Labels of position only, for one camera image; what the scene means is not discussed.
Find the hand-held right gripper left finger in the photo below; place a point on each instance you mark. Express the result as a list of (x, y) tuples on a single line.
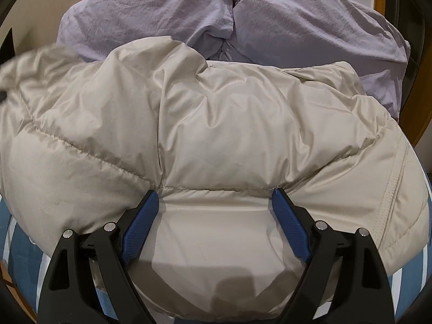
[(138, 231)]

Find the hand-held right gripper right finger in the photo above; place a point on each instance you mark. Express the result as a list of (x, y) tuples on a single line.
[(290, 224)]

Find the beige puffer jacket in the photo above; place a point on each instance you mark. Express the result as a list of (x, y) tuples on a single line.
[(202, 125)]

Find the blue striped bed sheet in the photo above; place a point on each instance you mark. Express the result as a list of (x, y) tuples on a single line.
[(20, 253)]

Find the lavender garment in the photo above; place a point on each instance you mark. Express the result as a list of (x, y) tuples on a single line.
[(287, 20)]

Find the wooden bed frame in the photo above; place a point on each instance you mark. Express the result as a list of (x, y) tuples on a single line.
[(406, 108)]

